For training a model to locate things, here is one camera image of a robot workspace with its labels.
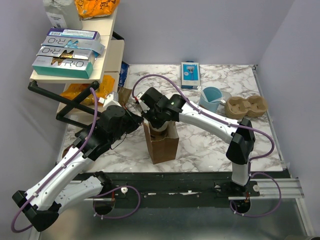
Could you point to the purple white box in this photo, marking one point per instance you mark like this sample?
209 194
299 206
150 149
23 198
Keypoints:
74 33

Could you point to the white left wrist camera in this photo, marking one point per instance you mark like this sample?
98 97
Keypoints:
110 100

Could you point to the cream folding shelf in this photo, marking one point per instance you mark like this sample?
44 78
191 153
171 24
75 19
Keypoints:
109 63

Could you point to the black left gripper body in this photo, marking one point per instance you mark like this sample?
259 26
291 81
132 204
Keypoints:
129 125

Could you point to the silver blue toothpaste box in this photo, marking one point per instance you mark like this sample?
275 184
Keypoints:
68 42

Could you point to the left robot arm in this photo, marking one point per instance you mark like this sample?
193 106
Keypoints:
45 201

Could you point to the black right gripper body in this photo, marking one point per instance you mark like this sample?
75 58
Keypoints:
155 120

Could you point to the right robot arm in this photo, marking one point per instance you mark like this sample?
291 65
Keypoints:
239 136

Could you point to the brown paper bag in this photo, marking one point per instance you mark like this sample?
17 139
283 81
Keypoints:
162 145

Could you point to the blue razor package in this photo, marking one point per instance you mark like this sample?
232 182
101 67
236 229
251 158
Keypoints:
190 75

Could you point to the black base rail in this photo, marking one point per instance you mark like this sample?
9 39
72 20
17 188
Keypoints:
173 190

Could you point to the blue snack packet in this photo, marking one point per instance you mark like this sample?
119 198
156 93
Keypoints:
123 74

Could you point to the stacked cardboard cup carriers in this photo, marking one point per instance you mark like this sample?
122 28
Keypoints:
237 107

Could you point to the light blue plastic tumbler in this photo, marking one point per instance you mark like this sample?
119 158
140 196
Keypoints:
210 98

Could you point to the grey paper bag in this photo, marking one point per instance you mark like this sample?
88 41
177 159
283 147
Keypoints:
63 14

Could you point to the orange snack bag top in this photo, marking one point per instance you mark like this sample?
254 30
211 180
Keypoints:
88 9

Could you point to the teal toothpaste box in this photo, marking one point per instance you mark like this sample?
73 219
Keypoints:
63 67

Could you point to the black shelf frame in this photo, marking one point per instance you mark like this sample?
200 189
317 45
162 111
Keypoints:
69 104

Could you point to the white plastic cup lid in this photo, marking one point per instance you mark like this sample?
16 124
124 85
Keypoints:
160 128

